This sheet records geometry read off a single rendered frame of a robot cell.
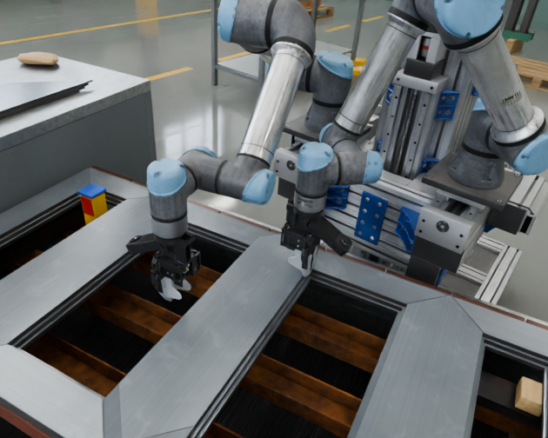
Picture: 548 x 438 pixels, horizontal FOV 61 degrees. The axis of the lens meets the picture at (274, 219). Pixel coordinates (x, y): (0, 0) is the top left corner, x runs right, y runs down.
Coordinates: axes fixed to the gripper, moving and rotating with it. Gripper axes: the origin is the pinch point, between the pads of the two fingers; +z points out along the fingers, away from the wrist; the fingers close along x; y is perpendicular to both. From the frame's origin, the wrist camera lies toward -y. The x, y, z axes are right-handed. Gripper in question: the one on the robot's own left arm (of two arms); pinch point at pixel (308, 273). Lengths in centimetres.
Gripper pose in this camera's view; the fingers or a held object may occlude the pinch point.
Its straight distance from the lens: 121.8
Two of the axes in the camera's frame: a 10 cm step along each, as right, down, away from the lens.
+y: -8.9, -3.0, 3.5
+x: -4.6, 4.8, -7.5
